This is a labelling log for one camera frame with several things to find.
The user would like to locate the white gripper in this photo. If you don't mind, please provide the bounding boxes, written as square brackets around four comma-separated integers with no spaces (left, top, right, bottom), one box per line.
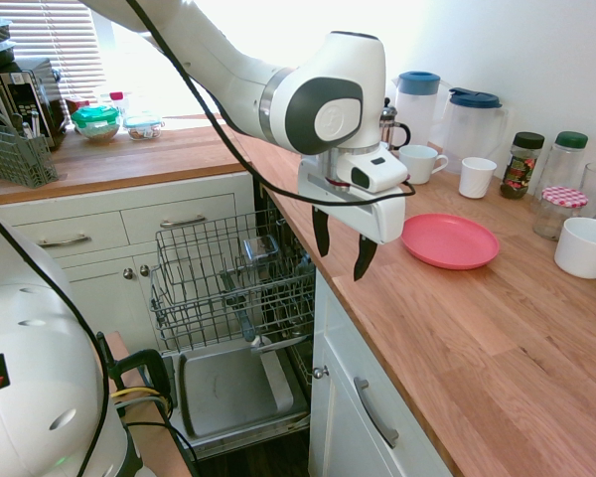
[297,156,408,283]

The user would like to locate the pink plastic plate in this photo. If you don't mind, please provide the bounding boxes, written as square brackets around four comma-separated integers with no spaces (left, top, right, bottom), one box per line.
[400,213,501,271]

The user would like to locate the steel dishwasher door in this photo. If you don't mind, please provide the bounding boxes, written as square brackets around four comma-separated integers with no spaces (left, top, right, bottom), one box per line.
[161,342,312,461]

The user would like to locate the clear glass food container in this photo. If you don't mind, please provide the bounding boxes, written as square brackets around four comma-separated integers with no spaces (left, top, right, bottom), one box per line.
[242,237,279,267]

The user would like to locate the glass French press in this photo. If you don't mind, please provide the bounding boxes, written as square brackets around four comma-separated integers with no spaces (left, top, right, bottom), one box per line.
[379,96,412,150]

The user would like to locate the white ribbed cup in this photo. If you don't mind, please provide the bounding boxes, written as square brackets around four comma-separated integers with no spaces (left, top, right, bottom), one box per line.
[458,156,498,199]

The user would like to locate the clear pitcher light blue lid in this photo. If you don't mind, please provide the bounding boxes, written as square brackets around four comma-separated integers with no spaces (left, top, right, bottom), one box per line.
[391,71,451,150]

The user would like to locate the clear pitcher dark blue lid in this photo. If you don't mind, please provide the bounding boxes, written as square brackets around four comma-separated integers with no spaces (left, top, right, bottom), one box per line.
[439,87,508,175]

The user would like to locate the white kitchen cabinet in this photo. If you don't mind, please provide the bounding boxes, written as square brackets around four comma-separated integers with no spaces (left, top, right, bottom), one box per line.
[0,171,255,352]
[307,270,456,477]

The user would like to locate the coffee jar black lid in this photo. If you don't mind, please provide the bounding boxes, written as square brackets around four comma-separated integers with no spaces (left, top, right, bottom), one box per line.
[499,131,546,201]

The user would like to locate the glass jar red checkered lid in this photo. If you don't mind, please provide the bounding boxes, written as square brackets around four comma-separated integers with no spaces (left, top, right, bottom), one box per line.
[531,185,590,241]

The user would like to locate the glass container with nuts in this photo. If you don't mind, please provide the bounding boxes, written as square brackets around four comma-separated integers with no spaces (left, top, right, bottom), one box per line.
[123,115,165,140]

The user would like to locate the clear jar green lid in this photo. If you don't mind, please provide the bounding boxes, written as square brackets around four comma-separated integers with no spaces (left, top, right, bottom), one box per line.
[540,130,590,200]

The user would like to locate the white ceramic bowl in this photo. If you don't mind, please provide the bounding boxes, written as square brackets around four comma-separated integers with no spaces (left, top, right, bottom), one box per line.
[553,217,596,280]

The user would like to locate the white bottle red cap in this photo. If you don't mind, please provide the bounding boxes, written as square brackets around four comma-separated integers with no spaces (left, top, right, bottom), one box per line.
[108,90,130,118]

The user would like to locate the brown fibreboard mounting board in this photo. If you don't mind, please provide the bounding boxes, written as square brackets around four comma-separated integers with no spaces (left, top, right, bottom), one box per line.
[103,330,195,477]

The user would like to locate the food container green lid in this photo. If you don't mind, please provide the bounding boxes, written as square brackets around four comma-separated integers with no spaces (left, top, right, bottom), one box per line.
[70,104,121,145]

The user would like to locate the small red tin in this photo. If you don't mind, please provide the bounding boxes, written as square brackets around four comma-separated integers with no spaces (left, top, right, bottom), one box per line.
[64,96,90,120]

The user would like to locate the grey plastic cutlery basket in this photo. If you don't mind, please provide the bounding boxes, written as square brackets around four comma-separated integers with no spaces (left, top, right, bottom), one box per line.
[0,105,61,189]

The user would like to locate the black steel toaster oven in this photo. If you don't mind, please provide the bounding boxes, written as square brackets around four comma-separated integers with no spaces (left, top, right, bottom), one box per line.
[0,58,69,150]

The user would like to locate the white window blinds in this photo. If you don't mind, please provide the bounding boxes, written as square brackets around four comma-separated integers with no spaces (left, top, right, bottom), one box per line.
[0,0,105,95]

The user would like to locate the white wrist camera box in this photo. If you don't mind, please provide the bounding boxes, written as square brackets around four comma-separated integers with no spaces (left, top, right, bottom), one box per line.
[337,146,409,194]

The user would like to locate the white mug with handle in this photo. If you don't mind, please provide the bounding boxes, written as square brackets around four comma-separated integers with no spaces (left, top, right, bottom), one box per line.
[398,144,450,186]

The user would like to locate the grey wire dishwasher rack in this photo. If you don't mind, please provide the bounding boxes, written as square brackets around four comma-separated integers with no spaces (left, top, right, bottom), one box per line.
[150,208,317,352]

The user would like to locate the brushed metal drawer handle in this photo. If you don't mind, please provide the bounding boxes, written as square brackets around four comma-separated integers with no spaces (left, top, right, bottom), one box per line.
[37,234,91,248]
[353,376,400,449]
[159,215,208,229]

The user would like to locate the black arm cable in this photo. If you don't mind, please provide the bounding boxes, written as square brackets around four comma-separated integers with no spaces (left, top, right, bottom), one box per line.
[0,0,417,477]

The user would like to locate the yellow network cable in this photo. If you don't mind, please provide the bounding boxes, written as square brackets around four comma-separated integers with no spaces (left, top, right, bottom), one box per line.
[111,387,173,412]

